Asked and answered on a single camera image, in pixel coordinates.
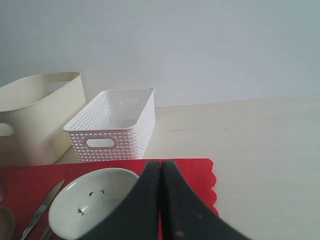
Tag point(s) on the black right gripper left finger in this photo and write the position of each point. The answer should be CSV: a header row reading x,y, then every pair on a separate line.
x,y
137,216

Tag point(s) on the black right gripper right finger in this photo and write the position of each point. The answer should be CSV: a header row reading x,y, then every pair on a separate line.
x,y
184,216

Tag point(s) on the white ceramic bowl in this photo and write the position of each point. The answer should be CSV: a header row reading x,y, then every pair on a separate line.
x,y
88,200

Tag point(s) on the white perforated plastic basket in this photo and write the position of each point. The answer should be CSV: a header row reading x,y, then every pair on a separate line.
x,y
115,125

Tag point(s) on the silver table knife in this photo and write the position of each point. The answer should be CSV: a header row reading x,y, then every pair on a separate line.
x,y
41,209

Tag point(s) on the red tablecloth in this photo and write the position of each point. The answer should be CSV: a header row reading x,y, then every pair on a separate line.
x,y
27,187

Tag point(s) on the brown wooden plate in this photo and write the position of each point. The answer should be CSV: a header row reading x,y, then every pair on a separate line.
x,y
7,223

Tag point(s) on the steel cup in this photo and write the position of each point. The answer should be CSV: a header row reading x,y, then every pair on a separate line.
x,y
2,188

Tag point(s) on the cream plastic bin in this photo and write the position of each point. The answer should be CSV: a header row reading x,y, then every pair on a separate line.
x,y
33,112

